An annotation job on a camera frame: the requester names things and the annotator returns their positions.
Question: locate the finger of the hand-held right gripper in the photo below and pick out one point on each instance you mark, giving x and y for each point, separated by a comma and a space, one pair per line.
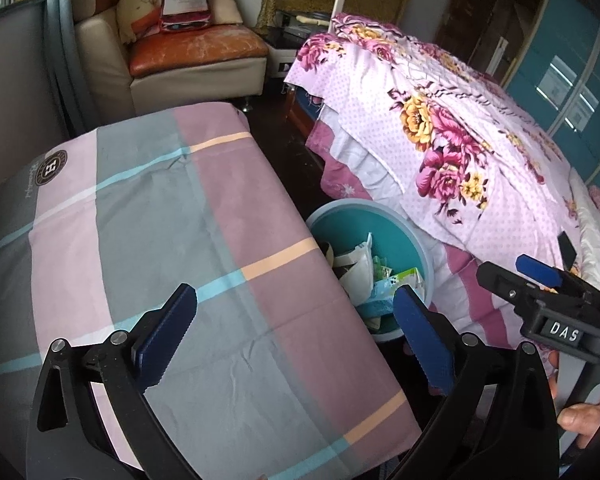
510, 285
535, 269

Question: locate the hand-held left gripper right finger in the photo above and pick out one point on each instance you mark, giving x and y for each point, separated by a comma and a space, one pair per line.
425, 340

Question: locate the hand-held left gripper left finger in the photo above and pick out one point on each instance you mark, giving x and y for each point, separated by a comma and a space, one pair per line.
167, 340

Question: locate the white paper bag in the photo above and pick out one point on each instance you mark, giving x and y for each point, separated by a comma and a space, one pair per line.
357, 270

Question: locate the teal trash bin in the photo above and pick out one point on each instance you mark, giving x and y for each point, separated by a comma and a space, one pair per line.
370, 220

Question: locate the person's right hand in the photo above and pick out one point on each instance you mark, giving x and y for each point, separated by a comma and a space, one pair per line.
585, 417

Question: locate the floral pink bedsheet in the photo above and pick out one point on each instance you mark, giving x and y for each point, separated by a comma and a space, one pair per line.
455, 160

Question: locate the teal wardrobe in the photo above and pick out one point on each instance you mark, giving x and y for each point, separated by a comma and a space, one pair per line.
580, 60

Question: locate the dark wooden cabinet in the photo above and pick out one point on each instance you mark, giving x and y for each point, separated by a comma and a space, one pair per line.
480, 20

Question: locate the cream leather armchair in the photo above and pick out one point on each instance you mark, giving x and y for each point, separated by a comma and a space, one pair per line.
105, 60

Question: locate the orange seat cushion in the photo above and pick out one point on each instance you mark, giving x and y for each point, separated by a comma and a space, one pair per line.
195, 50

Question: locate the grey panel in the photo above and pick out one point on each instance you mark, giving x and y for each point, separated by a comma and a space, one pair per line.
20, 85

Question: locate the black audio device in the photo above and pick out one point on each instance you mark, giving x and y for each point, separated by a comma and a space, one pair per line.
290, 40

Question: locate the yellow plush pillow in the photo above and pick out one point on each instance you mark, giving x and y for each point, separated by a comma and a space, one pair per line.
135, 10

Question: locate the cream pillow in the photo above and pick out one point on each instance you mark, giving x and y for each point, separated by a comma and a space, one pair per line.
225, 7

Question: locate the red wooden bed frame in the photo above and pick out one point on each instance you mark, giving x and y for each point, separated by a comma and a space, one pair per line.
300, 110

